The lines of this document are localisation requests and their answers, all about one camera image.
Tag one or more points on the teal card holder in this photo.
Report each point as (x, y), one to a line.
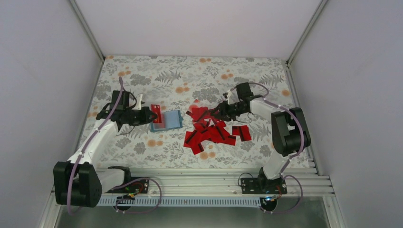
(170, 120)

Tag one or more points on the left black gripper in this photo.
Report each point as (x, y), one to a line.
(143, 118)

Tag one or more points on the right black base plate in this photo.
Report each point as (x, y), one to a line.
(251, 186)

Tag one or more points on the aluminium rail frame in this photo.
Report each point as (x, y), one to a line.
(223, 182)

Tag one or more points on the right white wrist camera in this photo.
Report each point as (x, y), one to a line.
(230, 97)

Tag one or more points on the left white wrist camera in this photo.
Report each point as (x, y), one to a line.
(139, 102)

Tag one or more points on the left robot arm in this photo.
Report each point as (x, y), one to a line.
(76, 181)

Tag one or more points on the pile of red cards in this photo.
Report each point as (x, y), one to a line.
(207, 129)

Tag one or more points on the white red-circle card left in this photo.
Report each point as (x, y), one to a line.
(195, 104)

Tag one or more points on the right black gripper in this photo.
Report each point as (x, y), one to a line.
(225, 114)

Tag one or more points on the red card far right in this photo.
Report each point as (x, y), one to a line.
(242, 131)

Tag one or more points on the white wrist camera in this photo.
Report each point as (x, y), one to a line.
(230, 97)
(139, 102)

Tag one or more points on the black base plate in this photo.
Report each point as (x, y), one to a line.
(138, 185)
(251, 186)

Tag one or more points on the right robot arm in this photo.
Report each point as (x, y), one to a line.
(289, 130)

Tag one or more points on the grey slotted cable duct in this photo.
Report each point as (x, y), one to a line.
(172, 201)

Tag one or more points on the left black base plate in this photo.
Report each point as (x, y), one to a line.
(138, 185)

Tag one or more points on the floral table mat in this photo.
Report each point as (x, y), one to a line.
(186, 84)

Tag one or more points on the red card front bottom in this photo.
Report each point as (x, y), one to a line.
(197, 148)

